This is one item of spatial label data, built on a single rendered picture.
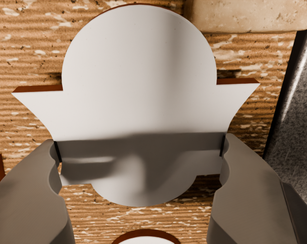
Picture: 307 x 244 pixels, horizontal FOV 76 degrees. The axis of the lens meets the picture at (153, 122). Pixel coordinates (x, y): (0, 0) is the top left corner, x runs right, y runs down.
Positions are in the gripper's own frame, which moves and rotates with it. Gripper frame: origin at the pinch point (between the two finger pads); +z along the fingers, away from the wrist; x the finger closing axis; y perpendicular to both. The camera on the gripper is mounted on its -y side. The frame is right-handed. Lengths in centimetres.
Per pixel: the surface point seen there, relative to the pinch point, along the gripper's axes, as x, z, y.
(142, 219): -0.3, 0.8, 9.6
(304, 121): 13.8, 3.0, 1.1
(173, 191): 2.3, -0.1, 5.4
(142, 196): -0.1, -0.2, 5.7
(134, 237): -1.1, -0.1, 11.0
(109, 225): -3.3, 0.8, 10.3
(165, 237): 1.8, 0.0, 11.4
